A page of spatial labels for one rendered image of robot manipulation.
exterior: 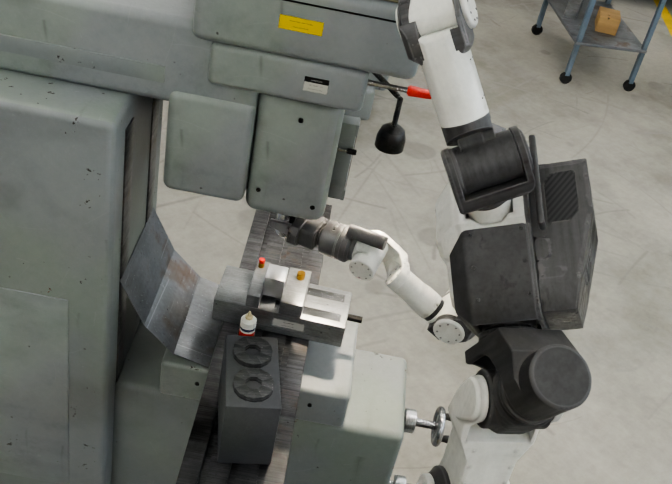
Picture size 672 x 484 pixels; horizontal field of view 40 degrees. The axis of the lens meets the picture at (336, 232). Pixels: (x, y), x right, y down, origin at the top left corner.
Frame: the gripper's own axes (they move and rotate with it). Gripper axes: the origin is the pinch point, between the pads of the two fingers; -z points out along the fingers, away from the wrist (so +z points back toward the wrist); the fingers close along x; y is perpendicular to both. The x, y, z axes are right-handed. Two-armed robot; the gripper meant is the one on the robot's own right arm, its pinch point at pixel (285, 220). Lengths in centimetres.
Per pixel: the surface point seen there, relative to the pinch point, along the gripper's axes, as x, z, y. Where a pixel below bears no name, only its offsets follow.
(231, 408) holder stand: 50, 13, 14
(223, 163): 16.1, -10.8, -21.1
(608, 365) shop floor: -150, 101, 125
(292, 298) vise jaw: 2.6, 6.1, 20.7
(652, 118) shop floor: -408, 90, 124
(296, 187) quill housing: 9.1, 4.7, -17.0
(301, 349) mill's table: 7.2, 12.5, 31.8
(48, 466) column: 38, -44, 81
